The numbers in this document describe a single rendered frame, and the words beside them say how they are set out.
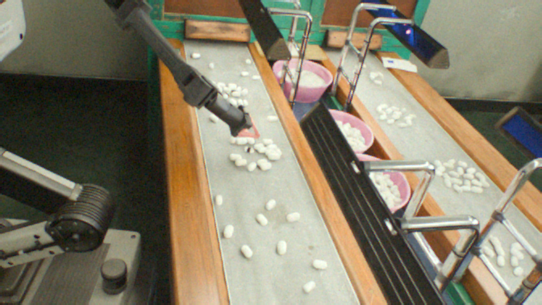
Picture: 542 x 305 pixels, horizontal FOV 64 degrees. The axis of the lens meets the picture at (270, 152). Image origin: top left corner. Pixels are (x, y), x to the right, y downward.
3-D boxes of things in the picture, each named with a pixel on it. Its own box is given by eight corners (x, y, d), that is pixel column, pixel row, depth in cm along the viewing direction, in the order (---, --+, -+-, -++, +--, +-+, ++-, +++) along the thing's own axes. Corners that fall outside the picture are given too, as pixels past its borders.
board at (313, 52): (259, 56, 198) (260, 54, 197) (252, 43, 209) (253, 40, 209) (327, 60, 207) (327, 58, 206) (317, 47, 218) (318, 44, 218)
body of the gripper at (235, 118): (245, 106, 135) (228, 93, 131) (251, 125, 127) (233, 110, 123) (231, 120, 137) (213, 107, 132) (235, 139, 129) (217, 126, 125)
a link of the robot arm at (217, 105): (203, 109, 122) (217, 94, 121) (198, 99, 128) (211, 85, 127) (221, 123, 126) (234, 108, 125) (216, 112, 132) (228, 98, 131)
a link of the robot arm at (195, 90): (110, 16, 135) (132, -11, 134) (122, 23, 141) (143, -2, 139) (185, 106, 119) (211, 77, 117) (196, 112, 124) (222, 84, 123)
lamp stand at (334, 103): (341, 125, 179) (373, 18, 153) (325, 100, 194) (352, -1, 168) (382, 125, 184) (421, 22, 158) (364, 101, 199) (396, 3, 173)
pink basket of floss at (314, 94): (309, 113, 182) (314, 94, 177) (257, 89, 192) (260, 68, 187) (337, 93, 201) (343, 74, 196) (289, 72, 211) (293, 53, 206)
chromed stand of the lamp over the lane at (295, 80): (245, 124, 168) (263, 9, 142) (236, 98, 183) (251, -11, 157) (292, 124, 173) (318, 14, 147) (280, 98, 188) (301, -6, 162)
